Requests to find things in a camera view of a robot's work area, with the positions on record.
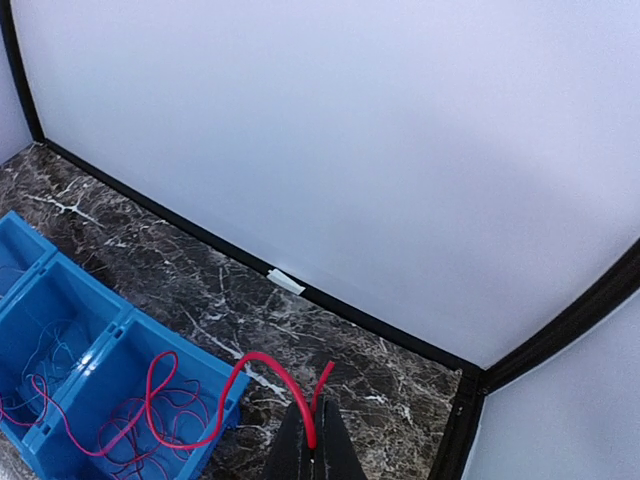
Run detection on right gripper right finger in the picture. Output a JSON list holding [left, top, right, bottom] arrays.
[[314, 397, 367, 480]]

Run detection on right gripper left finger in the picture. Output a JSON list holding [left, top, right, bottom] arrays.
[[261, 403, 313, 480]]

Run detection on blue three-compartment plastic bin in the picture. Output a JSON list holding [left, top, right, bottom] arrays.
[[1, 212, 249, 479]]

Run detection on white tape strip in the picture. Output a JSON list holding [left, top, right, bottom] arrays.
[[266, 268, 305, 295]]

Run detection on black back wall trim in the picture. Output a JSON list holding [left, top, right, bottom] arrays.
[[44, 139, 483, 379]]

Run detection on right black frame post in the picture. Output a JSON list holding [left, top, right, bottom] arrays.
[[429, 243, 639, 479]]

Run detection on black frame post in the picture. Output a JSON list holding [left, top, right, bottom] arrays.
[[429, 243, 639, 479], [1, 0, 46, 143]]

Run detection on left black frame post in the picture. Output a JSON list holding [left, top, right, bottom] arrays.
[[1, 0, 46, 143]]

